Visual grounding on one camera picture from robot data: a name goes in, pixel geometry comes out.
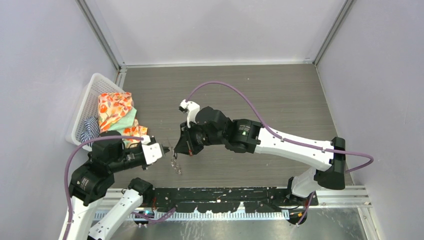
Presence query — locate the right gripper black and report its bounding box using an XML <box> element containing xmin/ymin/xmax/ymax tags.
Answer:
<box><xmin>175</xmin><ymin>117</ymin><xmax>226</xmax><ymax>155</ymax></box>

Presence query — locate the silver perforated keyring plate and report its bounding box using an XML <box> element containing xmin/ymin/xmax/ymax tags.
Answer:
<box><xmin>167</xmin><ymin>139</ymin><xmax>182</xmax><ymax>176</ymax></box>

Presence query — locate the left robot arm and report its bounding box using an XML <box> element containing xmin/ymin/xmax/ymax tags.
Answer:
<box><xmin>59</xmin><ymin>131</ymin><xmax>171</xmax><ymax>240</ymax></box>

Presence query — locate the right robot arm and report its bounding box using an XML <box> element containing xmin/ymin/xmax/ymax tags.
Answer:
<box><xmin>174</xmin><ymin>102</ymin><xmax>346</xmax><ymax>205</ymax></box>

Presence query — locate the mint green cloth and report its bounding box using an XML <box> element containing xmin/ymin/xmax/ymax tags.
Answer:
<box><xmin>109</xmin><ymin>107</ymin><xmax>137</xmax><ymax>131</ymax></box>

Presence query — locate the orange floral cloth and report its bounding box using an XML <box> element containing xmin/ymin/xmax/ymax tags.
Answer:
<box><xmin>97</xmin><ymin>92</ymin><xmax>148</xmax><ymax>137</ymax></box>

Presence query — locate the blue striped cloth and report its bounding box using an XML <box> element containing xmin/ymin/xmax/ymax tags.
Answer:
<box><xmin>80</xmin><ymin>116</ymin><xmax>100</xmax><ymax>142</ymax></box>

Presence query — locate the white plastic basket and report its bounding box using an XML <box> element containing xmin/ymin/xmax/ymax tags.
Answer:
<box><xmin>65</xmin><ymin>73</ymin><xmax>123</xmax><ymax>146</ymax></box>

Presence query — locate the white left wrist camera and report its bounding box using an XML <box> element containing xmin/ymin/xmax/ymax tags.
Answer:
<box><xmin>140</xmin><ymin>135</ymin><xmax>165</xmax><ymax>165</ymax></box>

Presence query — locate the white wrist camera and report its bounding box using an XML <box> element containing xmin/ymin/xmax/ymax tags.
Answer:
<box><xmin>140</xmin><ymin>135</ymin><xmax>165</xmax><ymax>165</ymax></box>
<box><xmin>178</xmin><ymin>99</ymin><xmax>200</xmax><ymax>128</ymax></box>

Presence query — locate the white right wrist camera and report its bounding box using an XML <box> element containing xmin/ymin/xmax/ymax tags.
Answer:
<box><xmin>178</xmin><ymin>99</ymin><xmax>200</xmax><ymax>128</ymax></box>

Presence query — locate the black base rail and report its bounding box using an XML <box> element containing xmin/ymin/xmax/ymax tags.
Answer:
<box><xmin>140</xmin><ymin>186</ymin><xmax>318</xmax><ymax>214</ymax></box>

